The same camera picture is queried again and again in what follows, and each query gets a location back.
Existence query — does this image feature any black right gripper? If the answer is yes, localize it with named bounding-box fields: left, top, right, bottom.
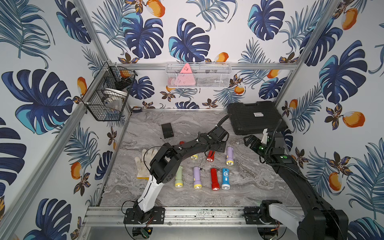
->
left=243, top=134, right=272, bottom=160

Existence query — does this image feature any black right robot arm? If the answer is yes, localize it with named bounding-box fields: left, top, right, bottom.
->
left=244, top=135, right=349, bottom=240

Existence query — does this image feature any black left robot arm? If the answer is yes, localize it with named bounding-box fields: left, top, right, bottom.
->
left=133, top=126, right=229, bottom=224

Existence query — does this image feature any purple flashlight back right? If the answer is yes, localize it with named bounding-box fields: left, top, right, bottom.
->
left=226, top=147, right=234, bottom=166

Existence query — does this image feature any red flashlight front row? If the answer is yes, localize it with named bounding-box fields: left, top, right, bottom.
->
left=211, top=168, right=221, bottom=191

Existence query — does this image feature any blue flashlight front right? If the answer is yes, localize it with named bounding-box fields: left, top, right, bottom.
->
left=222, top=168, right=231, bottom=190

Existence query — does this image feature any purple flashlight front row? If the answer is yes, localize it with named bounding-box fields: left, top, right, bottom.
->
left=193, top=167, right=202, bottom=190

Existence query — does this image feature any green flashlight front left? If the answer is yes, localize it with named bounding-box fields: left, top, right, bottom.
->
left=175, top=166, right=184, bottom=188

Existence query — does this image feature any large black tool case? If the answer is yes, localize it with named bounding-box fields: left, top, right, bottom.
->
left=227, top=101, right=287, bottom=136

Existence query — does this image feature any small black box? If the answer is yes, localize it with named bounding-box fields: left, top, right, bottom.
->
left=161, top=123, right=174, bottom=139

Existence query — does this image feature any pink triangle item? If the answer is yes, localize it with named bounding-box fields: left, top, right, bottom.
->
left=175, top=63, right=196, bottom=87

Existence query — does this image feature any white work glove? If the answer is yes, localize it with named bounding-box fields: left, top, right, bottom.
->
left=135, top=149, right=158, bottom=180

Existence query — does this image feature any black tape roll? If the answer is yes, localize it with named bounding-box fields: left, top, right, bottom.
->
left=132, top=106, right=143, bottom=113

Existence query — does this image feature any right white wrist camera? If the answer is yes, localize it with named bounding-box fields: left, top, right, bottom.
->
left=261, top=129, right=268, bottom=145

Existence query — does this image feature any left black corrugated cable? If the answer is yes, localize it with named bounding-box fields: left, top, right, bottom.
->
left=215, top=113, right=232, bottom=133

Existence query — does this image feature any black corrugated cable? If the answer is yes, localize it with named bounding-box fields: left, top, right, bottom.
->
left=215, top=113, right=232, bottom=133
left=266, top=118, right=284, bottom=151

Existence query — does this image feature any right black corrugated cable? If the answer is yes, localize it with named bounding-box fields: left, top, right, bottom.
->
left=266, top=118, right=284, bottom=151

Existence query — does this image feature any clear mesh wall tray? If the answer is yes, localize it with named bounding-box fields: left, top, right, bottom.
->
left=165, top=63, right=232, bottom=89

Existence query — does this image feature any black wire basket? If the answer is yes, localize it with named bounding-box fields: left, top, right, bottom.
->
left=81, top=62, right=138, bottom=122

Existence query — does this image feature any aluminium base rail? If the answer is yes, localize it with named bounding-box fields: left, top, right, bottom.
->
left=80, top=205, right=329, bottom=228

